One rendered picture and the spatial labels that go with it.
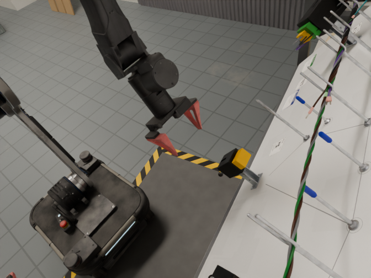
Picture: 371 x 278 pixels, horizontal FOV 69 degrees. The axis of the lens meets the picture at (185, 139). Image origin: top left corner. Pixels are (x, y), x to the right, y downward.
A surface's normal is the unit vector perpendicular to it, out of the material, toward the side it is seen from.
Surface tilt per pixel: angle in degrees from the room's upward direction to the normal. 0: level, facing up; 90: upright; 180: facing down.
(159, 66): 61
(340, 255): 53
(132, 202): 0
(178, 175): 0
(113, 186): 0
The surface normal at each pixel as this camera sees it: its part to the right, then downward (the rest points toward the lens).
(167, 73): 0.56, 0.01
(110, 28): 0.75, 0.33
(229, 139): -0.20, -0.64
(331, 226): -0.80, -0.59
